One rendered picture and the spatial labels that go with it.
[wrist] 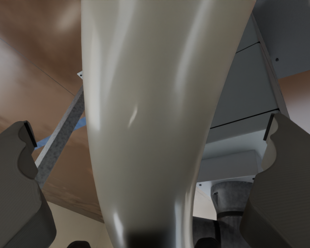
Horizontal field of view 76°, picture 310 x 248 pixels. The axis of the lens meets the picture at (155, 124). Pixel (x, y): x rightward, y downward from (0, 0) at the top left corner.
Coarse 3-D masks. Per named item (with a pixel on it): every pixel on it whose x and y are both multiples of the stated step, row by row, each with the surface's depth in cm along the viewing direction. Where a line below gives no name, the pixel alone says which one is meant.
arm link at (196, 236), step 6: (192, 222) 58; (198, 222) 58; (204, 222) 59; (210, 222) 59; (192, 228) 56; (198, 228) 56; (204, 228) 57; (210, 228) 57; (192, 234) 55; (198, 234) 55; (204, 234) 55; (210, 234) 55
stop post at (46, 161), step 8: (80, 72) 163; (80, 88) 156; (80, 96) 145; (72, 104) 142; (80, 104) 143; (72, 112) 136; (80, 112) 142; (64, 120) 132; (72, 120) 135; (56, 128) 130; (64, 128) 129; (72, 128) 133; (56, 136) 123; (64, 136) 127; (48, 144) 121; (56, 144) 121; (64, 144) 126; (48, 152) 116; (56, 152) 120; (40, 160) 113; (48, 160) 115; (56, 160) 119; (40, 168) 111; (48, 168) 114; (40, 176) 110; (48, 176) 113; (40, 184) 109
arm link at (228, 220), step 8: (232, 216) 59; (240, 216) 58; (216, 224) 58; (224, 224) 59; (232, 224) 58; (216, 232) 56; (224, 232) 56; (232, 232) 56; (224, 240) 54; (232, 240) 54; (240, 240) 54
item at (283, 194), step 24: (288, 120) 9; (288, 144) 8; (264, 168) 9; (288, 168) 7; (264, 192) 6; (288, 192) 6; (264, 216) 5; (288, 216) 5; (264, 240) 5; (288, 240) 5
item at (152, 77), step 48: (96, 0) 3; (144, 0) 2; (192, 0) 2; (240, 0) 3; (96, 48) 3; (144, 48) 3; (192, 48) 3; (96, 96) 3; (144, 96) 3; (192, 96) 3; (96, 144) 4; (144, 144) 4; (192, 144) 4; (96, 192) 5; (144, 192) 4; (192, 192) 5; (144, 240) 5; (192, 240) 7
